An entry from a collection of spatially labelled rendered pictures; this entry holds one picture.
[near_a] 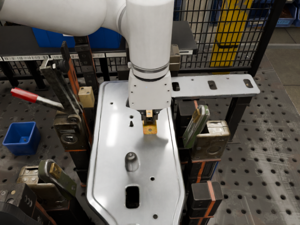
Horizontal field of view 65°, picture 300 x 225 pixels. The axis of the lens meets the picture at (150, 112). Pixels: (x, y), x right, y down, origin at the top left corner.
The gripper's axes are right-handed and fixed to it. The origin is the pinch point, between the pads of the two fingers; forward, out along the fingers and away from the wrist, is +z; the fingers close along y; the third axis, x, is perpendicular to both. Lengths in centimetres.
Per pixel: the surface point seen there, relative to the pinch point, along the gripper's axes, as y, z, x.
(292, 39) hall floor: 187, 103, 204
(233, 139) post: 36, 33, 14
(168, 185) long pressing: 3.3, 3.5, -18.3
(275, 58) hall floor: 150, 103, 167
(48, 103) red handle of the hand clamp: -24.3, -6.7, -0.7
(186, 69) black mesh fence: 23, 27, 55
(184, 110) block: 11.1, 5.5, 6.6
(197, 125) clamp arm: 10.7, -4.3, -7.4
